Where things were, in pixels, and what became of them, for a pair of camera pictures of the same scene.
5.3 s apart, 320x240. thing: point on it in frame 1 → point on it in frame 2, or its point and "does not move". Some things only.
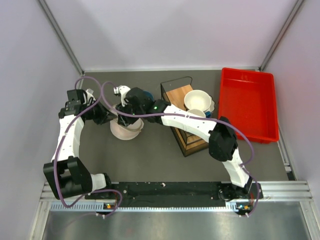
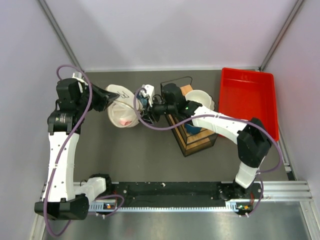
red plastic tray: x=248 y=99 does not move
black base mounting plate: x=183 y=191 does not move
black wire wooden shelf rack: x=173 y=91 does not move
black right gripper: x=126 y=120 → x=148 y=117
